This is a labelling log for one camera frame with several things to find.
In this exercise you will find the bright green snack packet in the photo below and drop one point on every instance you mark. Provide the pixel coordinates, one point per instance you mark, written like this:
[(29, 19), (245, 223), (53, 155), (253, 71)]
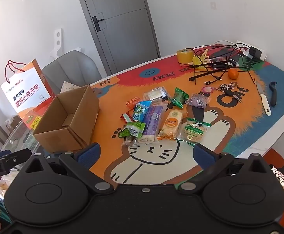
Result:
[(132, 130)]

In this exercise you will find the orange paper shopping bag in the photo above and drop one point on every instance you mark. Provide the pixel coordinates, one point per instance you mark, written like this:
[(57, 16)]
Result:
[(26, 91)]

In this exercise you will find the silver perforated metal part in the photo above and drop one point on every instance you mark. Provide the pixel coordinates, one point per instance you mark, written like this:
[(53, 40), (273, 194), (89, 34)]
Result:
[(282, 179)]

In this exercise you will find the white power strip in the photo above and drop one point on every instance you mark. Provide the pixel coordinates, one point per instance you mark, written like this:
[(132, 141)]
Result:
[(263, 54)]

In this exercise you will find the dotted beige cushion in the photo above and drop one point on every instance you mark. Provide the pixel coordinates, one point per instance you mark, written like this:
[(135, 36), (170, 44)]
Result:
[(68, 87)]

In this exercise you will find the tangerine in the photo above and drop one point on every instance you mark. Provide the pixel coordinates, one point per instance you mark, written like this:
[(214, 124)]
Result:
[(232, 73)]

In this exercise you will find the bunch of keys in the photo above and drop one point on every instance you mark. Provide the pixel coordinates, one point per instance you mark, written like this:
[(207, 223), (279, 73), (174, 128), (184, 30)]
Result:
[(228, 90)]

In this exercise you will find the black peeler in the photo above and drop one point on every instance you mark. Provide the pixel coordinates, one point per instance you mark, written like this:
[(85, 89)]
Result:
[(273, 95)]

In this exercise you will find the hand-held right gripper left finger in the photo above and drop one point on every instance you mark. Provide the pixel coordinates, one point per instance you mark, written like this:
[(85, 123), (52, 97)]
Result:
[(89, 154)]

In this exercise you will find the yellow plastic bag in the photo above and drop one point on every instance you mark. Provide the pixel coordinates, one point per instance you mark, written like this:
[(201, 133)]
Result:
[(198, 61)]

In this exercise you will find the small purple snack packet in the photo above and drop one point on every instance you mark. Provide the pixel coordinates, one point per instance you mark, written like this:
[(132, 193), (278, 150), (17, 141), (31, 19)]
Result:
[(199, 101)]

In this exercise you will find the blue snack packet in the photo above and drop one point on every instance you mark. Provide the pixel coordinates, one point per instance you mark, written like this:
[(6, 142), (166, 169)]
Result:
[(140, 111)]

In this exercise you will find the yellow tape roll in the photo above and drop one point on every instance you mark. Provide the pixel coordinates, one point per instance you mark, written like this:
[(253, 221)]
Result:
[(183, 56)]

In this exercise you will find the glass side table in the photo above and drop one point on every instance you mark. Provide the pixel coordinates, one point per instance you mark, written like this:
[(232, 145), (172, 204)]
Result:
[(17, 139)]

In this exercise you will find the long purple snack packet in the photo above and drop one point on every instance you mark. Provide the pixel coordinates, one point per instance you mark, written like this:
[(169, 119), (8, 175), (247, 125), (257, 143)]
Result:
[(150, 123)]

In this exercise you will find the white wall fixture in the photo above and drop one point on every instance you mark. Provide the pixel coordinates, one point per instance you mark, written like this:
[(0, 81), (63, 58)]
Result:
[(59, 51)]

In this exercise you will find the small orange snack packet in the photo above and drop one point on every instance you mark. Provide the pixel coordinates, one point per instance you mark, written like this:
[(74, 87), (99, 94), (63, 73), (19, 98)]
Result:
[(133, 102)]

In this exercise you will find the black power adapter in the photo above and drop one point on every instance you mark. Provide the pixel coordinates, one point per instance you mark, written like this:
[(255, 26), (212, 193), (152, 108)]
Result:
[(255, 52)]

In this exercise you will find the brown cardboard box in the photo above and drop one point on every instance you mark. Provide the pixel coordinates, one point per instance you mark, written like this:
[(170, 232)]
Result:
[(66, 124)]

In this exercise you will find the dark green snack packet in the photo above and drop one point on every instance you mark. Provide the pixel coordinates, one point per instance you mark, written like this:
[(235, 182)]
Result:
[(179, 98)]

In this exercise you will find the white wall socket panel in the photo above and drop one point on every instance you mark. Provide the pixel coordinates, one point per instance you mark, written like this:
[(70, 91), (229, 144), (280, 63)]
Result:
[(58, 37)]

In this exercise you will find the red white strip packet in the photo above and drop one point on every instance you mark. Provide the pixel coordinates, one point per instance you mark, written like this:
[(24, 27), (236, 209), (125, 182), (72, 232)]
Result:
[(126, 117)]

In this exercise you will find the orange rice cracker packet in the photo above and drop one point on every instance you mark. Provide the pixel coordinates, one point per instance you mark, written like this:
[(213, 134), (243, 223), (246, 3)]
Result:
[(171, 123)]

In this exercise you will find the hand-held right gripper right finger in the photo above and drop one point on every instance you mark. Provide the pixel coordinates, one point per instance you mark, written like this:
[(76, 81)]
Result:
[(204, 157)]

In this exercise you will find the green white biscuit packet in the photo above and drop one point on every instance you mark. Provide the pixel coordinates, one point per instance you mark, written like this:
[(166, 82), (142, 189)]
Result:
[(193, 130)]

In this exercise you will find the clear white cake packet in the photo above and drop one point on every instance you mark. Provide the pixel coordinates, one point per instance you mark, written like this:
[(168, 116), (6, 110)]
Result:
[(155, 94)]

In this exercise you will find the grey door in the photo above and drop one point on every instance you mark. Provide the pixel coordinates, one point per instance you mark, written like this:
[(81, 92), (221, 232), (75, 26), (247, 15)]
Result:
[(122, 17)]

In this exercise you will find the grey chair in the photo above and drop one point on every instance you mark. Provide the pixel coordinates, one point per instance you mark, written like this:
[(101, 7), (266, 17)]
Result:
[(71, 65)]

